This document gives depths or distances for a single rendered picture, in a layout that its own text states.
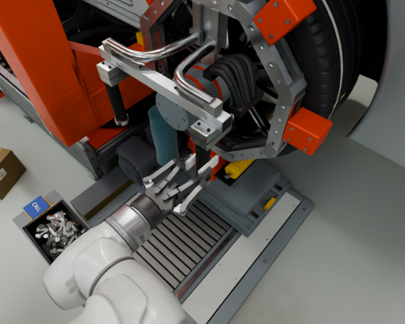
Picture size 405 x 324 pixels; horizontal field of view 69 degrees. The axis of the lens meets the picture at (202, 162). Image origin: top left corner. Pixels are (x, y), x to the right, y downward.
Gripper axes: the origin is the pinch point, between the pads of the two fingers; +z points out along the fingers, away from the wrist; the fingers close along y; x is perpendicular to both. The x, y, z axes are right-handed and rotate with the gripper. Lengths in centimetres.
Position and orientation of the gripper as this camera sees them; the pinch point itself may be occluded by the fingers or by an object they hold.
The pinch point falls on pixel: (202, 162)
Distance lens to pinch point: 72.6
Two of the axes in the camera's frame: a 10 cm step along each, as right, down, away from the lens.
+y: 7.5, 5.2, -4.1
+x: 0.0, -6.1, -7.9
